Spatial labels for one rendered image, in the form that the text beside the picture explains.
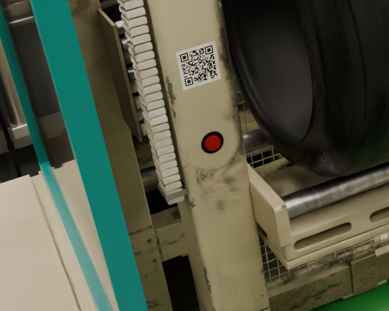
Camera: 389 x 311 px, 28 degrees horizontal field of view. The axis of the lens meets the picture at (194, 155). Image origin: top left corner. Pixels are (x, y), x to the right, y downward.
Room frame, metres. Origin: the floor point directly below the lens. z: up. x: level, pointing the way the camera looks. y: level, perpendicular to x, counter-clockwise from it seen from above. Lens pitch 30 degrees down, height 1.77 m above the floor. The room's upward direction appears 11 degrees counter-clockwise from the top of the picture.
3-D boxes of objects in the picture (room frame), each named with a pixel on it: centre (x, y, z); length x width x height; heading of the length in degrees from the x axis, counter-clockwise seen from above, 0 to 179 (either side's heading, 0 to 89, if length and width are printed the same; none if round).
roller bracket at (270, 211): (1.38, -0.09, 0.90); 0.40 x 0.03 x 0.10; 15
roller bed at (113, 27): (1.74, 0.05, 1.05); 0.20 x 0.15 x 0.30; 105
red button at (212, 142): (1.29, -0.04, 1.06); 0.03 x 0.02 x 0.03; 105
